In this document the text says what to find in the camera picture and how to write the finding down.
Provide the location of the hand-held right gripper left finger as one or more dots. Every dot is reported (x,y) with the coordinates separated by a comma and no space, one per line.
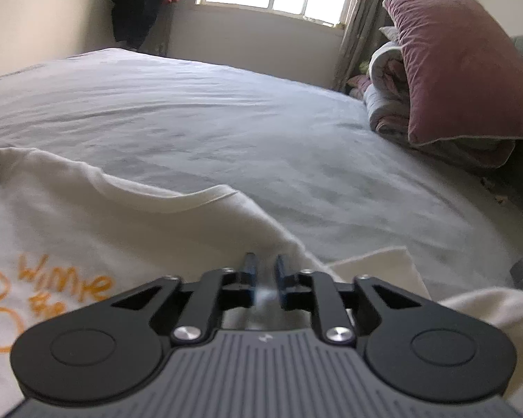
(249,270)

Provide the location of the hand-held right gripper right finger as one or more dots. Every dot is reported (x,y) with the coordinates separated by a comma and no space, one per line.
(282,272)

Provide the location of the white t-shirt with orange print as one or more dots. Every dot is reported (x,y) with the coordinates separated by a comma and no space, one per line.
(113,226)

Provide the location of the bed with grey sheet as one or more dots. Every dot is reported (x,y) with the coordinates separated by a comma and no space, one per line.
(200,117)

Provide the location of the dark hanging jacket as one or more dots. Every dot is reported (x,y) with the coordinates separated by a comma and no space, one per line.
(130,8)

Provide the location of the small tan scrap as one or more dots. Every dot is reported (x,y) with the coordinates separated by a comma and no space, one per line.
(499,199)

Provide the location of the light patterned curtain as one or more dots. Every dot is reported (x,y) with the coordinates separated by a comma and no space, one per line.
(361,17)

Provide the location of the pink pillow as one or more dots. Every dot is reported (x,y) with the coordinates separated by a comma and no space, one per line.
(462,74)

